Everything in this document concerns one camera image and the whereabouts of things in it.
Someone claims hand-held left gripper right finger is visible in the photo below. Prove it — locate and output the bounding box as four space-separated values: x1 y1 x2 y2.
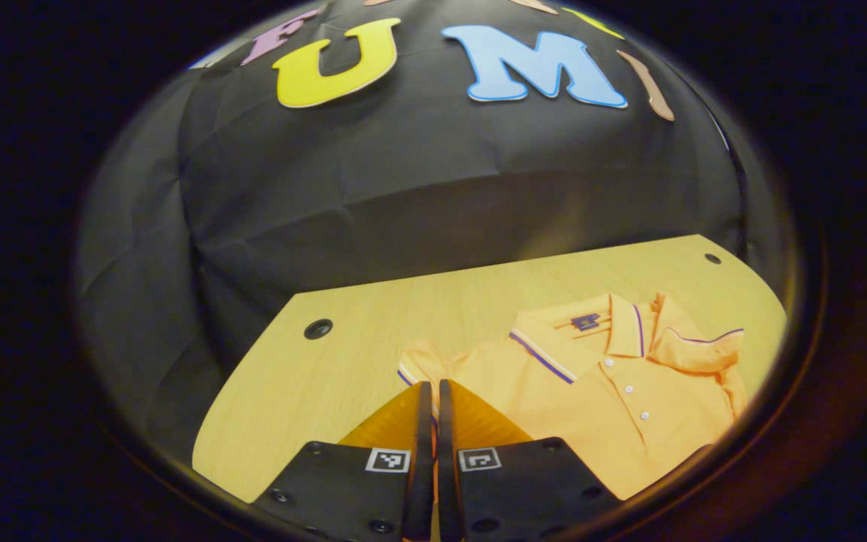
437 379 622 542

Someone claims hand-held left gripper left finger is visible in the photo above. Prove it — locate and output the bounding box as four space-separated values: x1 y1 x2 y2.
251 380 435 541

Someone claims orange T-shirt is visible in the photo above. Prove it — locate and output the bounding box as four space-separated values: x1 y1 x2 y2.
396 291 750 502

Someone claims black backdrop cloth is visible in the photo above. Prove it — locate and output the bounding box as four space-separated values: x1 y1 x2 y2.
74 0 796 467

